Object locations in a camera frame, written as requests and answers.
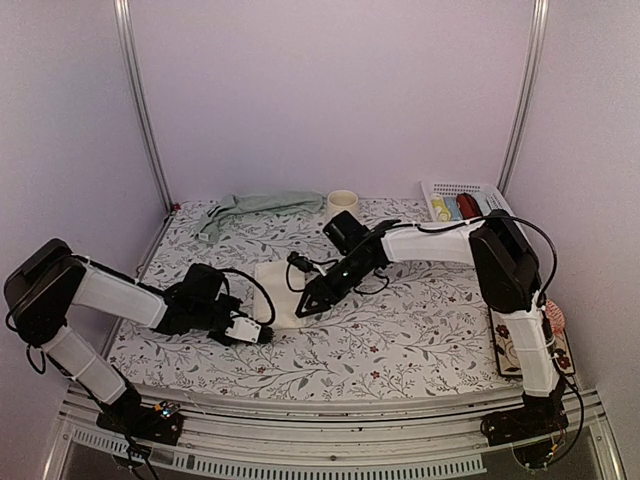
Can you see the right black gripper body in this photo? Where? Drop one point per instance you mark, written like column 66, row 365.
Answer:
column 353, row 276

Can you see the left aluminium frame post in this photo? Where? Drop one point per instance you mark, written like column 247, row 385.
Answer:
column 125, row 30

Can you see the right aluminium frame post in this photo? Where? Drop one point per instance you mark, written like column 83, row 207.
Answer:
column 532, row 63

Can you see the mint green towel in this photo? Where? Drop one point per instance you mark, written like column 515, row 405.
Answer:
column 208, row 228

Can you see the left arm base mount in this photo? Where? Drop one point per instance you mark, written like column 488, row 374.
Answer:
column 161, row 423

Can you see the yellow rolled towel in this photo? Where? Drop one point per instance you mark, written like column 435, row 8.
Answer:
column 441, row 211

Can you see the red rolled towel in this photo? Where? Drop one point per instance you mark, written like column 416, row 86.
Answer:
column 468, row 206

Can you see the red patterned bowl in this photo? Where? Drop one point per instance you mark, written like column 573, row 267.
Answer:
column 555, row 316

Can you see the cream ceramic mug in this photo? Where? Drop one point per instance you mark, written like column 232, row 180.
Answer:
column 342, row 200

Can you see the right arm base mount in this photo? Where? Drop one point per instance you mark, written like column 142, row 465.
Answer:
column 526, row 422

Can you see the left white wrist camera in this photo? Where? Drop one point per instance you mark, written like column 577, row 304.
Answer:
column 247, row 330

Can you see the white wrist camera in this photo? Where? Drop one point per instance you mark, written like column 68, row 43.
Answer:
column 247, row 330
column 301, row 262

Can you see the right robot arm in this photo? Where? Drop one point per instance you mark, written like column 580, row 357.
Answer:
column 507, row 274

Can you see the floral table mat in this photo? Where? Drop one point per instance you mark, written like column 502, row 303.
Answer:
column 420, row 330

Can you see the cream white towel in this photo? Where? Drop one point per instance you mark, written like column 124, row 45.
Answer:
column 272, row 277

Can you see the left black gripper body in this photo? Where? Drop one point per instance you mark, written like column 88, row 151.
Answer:
column 226, row 299

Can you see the light blue rolled towel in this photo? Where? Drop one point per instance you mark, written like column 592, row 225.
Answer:
column 451, row 205

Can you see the aluminium frame post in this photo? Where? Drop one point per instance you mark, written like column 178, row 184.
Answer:
column 125, row 30
column 532, row 63

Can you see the aluminium front rail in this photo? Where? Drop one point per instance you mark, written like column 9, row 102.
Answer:
column 226, row 437

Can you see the floral square plate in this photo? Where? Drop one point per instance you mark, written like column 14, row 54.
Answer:
column 507, row 360

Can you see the white plastic basket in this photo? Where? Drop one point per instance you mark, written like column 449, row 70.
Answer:
column 487, row 196

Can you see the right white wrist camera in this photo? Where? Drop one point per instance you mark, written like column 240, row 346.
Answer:
column 301, row 262

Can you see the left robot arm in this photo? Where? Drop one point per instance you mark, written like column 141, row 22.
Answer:
column 40, row 292

